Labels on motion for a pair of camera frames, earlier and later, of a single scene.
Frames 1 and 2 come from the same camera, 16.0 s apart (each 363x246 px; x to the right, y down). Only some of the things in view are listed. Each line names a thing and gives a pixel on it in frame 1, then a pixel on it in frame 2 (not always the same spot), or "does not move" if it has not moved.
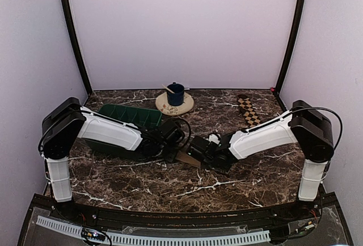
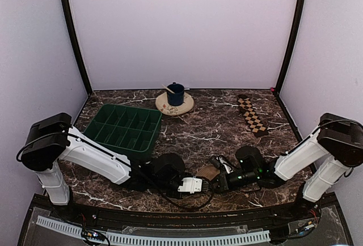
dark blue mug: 177,98 does not move
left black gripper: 170,156 -> 174,196
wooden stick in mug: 168,89 does not move
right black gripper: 205,165 -> 223,177
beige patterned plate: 161,104 does not move
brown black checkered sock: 250,116 does not move
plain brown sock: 185,158 -> 209,172
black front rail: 198,219 does not move
